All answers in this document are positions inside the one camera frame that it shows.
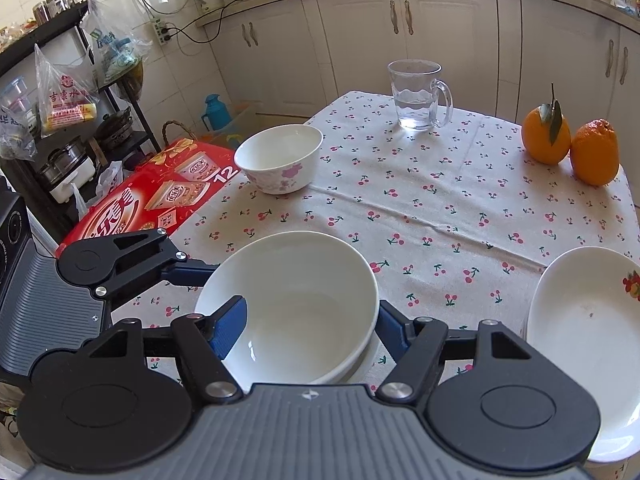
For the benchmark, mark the white kitchen cabinets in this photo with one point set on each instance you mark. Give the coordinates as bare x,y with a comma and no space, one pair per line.
350,50

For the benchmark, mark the clear bag with blue packets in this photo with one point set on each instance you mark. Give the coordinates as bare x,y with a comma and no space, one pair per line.
115,45

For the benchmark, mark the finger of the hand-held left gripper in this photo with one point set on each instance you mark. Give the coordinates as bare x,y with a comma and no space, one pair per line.
195,272

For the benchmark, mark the clear plastic storage box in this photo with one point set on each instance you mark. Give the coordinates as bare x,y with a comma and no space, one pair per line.
242,120

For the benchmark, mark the orange with leaf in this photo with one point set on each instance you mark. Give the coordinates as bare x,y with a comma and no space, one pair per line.
542,137

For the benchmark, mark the blue thermos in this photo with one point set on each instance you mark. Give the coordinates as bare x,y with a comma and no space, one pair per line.
217,115

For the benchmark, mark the glass jar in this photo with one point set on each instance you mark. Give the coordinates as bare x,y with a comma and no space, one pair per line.
41,12
56,2

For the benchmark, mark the white pink-floral bowl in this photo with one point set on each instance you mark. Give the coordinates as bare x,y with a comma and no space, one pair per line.
280,170
300,300

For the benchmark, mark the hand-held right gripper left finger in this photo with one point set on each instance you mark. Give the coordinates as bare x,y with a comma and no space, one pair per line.
230,329

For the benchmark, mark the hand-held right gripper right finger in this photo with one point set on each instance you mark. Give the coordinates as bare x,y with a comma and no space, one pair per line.
392,332

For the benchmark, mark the red printed gift box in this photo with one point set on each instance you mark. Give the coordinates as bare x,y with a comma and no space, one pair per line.
125,205

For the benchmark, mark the red-print plastic bag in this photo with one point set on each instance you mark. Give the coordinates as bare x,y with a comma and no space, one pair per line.
65,100

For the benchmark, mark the clear glass mug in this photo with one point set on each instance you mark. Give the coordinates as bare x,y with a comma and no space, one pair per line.
415,100

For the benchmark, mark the cherry-print tablecloth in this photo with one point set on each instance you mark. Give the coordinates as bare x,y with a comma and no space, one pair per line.
450,220

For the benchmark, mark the black shelf rack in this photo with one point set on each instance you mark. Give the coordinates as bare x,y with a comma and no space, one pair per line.
55,30

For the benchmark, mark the white power strip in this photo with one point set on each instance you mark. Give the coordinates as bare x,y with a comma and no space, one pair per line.
160,31

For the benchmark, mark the orange without leaf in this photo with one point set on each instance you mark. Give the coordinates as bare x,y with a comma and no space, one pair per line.
595,155

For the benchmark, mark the white steamer pot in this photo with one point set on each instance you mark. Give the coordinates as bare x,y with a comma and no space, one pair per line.
72,185

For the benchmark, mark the clear bag with cups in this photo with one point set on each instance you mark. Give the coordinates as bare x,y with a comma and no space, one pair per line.
17,130

